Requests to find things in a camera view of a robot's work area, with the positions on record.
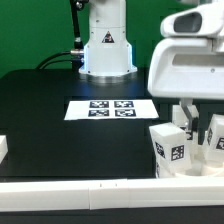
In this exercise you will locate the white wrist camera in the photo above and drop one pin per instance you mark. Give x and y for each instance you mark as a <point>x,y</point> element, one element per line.
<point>206,20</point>

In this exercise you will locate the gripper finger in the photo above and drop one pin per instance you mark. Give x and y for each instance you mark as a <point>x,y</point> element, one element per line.
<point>190,115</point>

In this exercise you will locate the white marker sheet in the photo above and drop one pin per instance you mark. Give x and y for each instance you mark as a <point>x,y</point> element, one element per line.
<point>111,109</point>

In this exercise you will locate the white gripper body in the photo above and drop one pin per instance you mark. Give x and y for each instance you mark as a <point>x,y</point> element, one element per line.
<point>186,68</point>

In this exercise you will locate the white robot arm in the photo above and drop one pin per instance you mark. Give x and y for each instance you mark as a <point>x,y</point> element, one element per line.
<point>108,54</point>

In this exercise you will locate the white left barrier block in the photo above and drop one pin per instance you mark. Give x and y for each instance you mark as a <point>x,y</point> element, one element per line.
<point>3,147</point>

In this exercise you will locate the white front barrier rail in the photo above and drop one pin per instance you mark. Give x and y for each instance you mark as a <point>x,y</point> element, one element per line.
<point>111,194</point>

